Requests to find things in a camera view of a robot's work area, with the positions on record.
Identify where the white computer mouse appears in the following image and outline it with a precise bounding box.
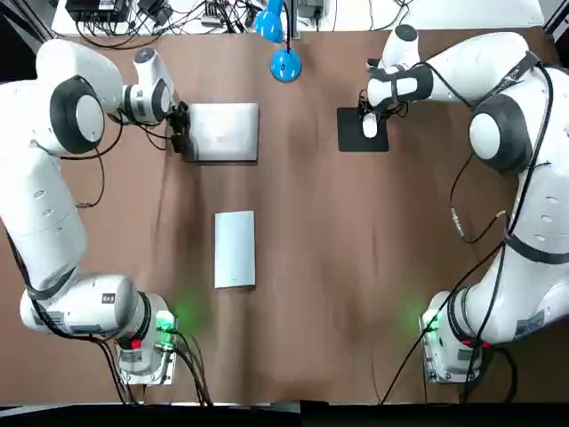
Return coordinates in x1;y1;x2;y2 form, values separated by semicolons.
361;110;379;140

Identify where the black right base cable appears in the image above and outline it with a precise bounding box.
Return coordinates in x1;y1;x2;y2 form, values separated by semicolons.
381;242;519;405

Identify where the black network switch box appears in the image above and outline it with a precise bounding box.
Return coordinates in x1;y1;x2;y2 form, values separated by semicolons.
65;0;132;22

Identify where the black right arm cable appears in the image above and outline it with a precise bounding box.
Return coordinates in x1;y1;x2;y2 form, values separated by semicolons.
426;61;557;250

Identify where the black mouse pad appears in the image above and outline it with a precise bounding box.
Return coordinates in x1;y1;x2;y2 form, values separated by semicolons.
336;106;390;154

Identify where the black base cable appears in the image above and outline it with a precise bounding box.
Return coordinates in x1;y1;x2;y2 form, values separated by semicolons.
100;328;214;407
381;242;519;405

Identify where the aluminium frame post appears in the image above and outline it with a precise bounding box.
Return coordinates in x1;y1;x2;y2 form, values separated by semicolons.
284;0;301;40

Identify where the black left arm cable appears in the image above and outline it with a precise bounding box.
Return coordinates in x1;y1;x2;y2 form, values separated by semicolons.
57;106;179;210

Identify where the blue desk lamp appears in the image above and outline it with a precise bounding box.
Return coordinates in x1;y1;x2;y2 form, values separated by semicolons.
252;0;303;85

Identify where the grey laptop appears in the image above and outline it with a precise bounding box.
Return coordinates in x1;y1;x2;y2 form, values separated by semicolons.
183;102;260;164

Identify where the black left base cable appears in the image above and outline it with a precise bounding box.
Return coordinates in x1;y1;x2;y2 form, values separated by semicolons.
100;328;214;407

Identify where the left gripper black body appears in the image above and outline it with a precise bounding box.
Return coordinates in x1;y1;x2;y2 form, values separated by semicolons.
167;112;186;140

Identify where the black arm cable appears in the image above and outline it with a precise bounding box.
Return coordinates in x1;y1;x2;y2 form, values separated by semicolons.
426;61;557;250
57;106;179;210

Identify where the white side desk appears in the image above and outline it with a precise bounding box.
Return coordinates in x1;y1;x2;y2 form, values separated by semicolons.
51;0;546;35

